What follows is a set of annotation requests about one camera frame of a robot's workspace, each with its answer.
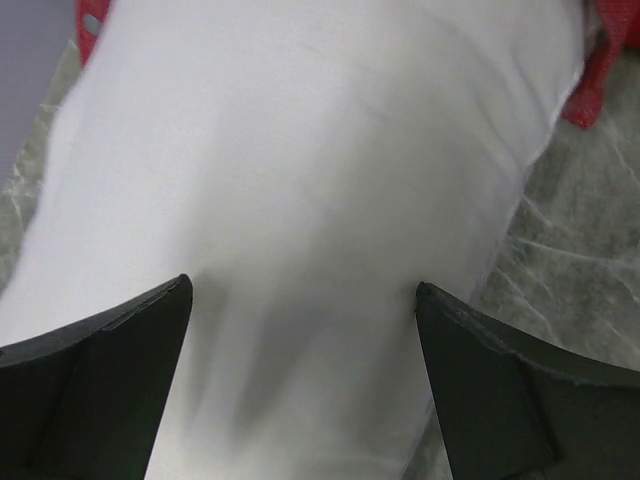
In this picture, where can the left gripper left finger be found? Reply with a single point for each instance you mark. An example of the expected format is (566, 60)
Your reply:
(85, 401)

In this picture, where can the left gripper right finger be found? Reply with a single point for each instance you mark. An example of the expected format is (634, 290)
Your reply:
(512, 406)

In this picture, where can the white pillow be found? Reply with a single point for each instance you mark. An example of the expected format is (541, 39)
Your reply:
(307, 164)

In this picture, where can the red pillowcase with grey print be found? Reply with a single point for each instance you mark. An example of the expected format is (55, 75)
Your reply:
(618, 29)

